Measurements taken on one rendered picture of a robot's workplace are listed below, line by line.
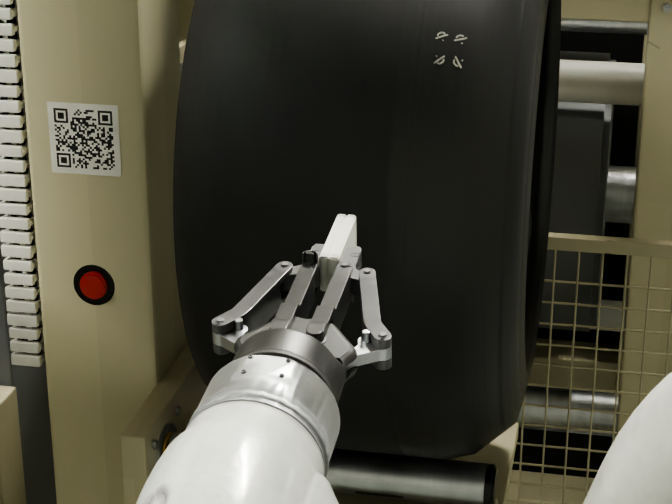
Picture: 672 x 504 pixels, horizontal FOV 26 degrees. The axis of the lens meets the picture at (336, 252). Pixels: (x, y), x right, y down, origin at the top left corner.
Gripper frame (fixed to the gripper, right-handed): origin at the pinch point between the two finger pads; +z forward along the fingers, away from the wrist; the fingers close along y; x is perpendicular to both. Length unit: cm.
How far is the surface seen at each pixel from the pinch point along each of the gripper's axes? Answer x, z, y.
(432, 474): 36.2, 20.0, -4.7
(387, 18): -11.5, 19.9, -0.4
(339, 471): 36.7, 19.5, 4.6
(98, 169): 10.5, 30.9, 31.5
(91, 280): 22.5, 28.7, 32.7
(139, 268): 21.0, 29.4, 27.6
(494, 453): 51, 44, -9
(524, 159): 0.1, 18.6, -12.5
